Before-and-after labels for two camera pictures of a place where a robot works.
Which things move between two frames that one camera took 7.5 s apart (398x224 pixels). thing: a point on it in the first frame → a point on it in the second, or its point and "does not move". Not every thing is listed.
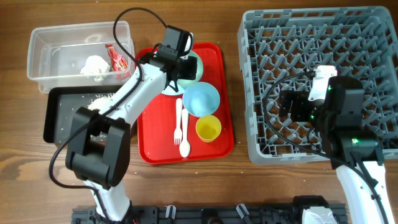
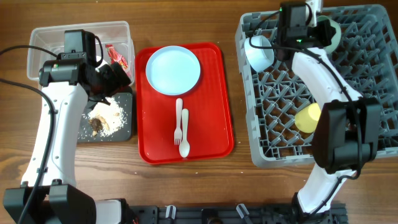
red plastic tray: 155,129 does not move
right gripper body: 303,110 → 319,33
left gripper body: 188,68 → 109,83
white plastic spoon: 185,148 does not move
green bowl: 183,83 → 336,40
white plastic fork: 178,134 does not move
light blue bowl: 201,99 → 259,58
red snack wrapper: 119,65 does not move
